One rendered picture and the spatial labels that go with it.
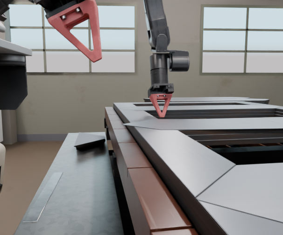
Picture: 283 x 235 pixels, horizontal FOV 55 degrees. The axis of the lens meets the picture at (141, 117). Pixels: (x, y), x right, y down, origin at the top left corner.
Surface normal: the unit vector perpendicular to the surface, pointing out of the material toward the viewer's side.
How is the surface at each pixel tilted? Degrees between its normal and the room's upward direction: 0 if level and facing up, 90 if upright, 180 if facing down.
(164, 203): 0
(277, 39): 90
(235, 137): 90
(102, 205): 0
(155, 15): 87
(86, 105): 90
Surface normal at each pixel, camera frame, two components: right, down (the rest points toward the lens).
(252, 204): 0.00, -0.99
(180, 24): 0.05, 0.13
